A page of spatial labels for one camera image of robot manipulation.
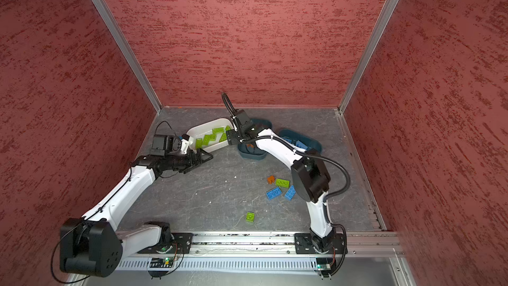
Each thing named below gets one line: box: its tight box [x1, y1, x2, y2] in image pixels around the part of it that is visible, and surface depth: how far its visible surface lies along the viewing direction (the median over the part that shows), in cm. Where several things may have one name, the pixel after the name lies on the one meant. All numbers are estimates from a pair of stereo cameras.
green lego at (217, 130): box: [212, 127, 225, 135], surface depth 112 cm
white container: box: [186, 117, 234, 153], surface depth 109 cm
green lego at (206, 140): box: [202, 134, 210, 146], surface depth 107 cm
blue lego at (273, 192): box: [265, 186, 282, 200], surface depth 89 cm
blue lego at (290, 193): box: [284, 184, 296, 201], surface depth 87 cm
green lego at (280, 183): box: [275, 178, 291, 189], surface depth 91 cm
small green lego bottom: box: [245, 211, 255, 223], surface depth 82 cm
